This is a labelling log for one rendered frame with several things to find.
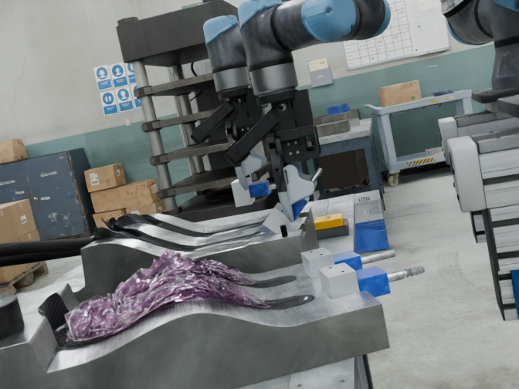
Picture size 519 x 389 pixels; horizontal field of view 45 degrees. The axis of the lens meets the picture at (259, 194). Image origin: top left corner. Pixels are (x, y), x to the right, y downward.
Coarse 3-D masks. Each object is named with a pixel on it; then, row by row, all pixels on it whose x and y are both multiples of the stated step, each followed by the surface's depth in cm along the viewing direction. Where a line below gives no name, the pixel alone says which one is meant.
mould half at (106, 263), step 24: (168, 216) 129; (264, 216) 126; (312, 216) 124; (96, 240) 111; (120, 240) 107; (168, 240) 113; (192, 240) 116; (216, 240) 113; (264, 240) 101; (288, 240) 100; (312, 240) 116; (96, 264) 106; (120, 264) 105; (144, 264) 104; (240, 264) 102; (264, 264) 101; (288, 264) 101; (72, 288) 110; (96, 288) 106
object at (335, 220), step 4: (324, 216) 140; (328, 216) 139; (332, 216) 138; (336, 216) 137; (340, 216) 136; (316, 220) 137; (320, 220) 136; (324, 220) 135; (328, 220) 135; (332, 220) 134; (336, 220) 134; (340, 220) 134; (316, 224) 135; (320, 224) 135; (324, 224) 135; (328, 224) 135; (332, 224) 135; (336, 224) 134; (340, 224) 134; (316, 228) 135; (320, 228) 135
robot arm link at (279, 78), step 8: (280, 64) 99; (288, 64) 100; (256, 72) 100; (264, 72) 99; (272, 72) 99; (280, 72) 99; (288, 72) 100; (256, 80) 101; (264, 80) 100; (272, 80) 99; (280, 80) 99; (288, 80) 100; (296, 80) 102; (256, 88) 101; (264, 88) 100; (272, 88) 100; (280, 88) 100; (288, 88) 101
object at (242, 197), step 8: (232, 184) 134; (240, 184) 134; (248, 184) 134; (256, 184) 134; (264, 184) 134; (272, 184) 135; (240, 192) 134; (248, 192) 134; (256, 192) 134; (264, 192) 134; (240, 200) 135; (248, 200) 134
